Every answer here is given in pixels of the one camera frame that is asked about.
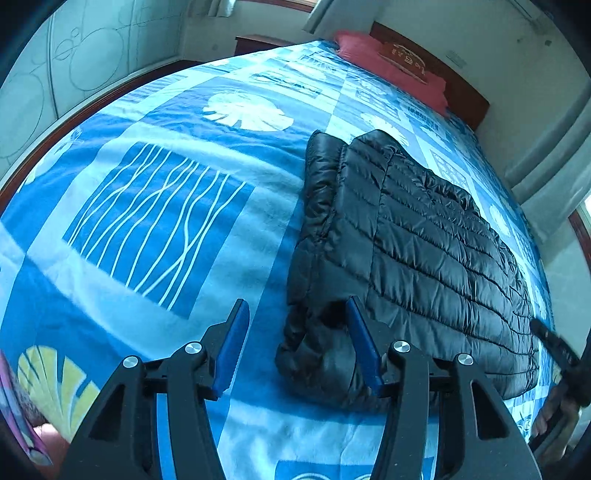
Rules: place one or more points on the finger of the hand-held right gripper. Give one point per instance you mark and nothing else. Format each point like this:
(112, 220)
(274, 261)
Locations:
(551, 341)

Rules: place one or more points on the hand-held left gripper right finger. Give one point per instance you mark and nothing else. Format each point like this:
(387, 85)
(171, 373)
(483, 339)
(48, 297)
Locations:
(365, 353)

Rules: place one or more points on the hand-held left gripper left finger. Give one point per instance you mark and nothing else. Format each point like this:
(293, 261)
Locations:
(228, 351)

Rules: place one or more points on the black puffer jacket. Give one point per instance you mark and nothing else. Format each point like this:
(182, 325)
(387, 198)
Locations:
(415, 258)

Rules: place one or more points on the person's right hand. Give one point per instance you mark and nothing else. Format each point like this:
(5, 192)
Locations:
(551, 413)

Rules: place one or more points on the window with wooden sill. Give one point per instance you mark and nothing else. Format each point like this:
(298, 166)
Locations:
(582, 240)

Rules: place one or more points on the blue patterned bed blanket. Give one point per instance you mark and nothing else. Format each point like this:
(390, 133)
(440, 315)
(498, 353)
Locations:
(161, 221)

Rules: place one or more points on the white window curtain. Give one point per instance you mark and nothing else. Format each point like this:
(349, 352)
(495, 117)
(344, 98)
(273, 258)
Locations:
(337, 18)
(549, 184)

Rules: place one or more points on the pink patterned cloth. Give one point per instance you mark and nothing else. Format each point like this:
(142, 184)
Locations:
(18, 415)

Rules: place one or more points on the wooden bed headboard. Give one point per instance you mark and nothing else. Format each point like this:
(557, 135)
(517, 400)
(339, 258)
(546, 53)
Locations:
(466, 99)

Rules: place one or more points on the pink pillow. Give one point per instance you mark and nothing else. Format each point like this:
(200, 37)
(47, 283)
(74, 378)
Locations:
(364, 60)

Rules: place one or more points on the brown printed cushion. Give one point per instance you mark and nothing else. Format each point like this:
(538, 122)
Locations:
(404, 60)

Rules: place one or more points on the wooden nightstand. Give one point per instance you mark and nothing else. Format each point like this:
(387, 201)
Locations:
(258, 45)

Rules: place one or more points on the wardrobe with circle-pattern doors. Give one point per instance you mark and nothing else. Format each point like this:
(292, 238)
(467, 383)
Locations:
(69, 60)

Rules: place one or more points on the white wall switch panel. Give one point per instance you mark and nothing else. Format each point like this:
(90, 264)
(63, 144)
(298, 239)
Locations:
(457, 60)

